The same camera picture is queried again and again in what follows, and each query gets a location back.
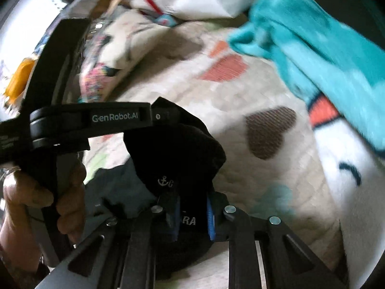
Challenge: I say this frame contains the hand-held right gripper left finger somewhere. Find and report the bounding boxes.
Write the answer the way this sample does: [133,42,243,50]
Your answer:
[36,194,181,289]

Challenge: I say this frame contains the small teal pack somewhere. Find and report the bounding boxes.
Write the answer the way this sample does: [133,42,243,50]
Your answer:
[154,13,178,27]

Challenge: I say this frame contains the teal and white fleece blanket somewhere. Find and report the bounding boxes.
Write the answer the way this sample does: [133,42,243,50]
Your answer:
[227,0,385,289]

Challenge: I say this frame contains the floral print cushion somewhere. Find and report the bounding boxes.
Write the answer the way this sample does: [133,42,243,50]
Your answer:
[77,6,181,103]

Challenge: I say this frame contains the person's left hand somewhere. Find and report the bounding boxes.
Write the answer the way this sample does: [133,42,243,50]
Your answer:
[0,159,88,247]

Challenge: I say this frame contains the yellow bag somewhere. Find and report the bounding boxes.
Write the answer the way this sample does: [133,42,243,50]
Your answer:
[6,57,35,100]

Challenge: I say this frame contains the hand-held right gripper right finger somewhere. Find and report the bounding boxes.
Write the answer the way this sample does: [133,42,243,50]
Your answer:
[206,191,349,289]

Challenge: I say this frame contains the person's left forearm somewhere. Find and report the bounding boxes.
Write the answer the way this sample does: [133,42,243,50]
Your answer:
[0,232,41,289]

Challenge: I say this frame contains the black pants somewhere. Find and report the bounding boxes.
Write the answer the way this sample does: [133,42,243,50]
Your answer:
[84,122,227,277]

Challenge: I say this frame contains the cream quilted bedspread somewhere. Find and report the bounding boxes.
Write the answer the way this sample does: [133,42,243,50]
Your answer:
[69,6,343,289]

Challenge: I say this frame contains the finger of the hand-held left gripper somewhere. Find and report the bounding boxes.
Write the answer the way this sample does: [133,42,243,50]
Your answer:
[150,96,199,133]

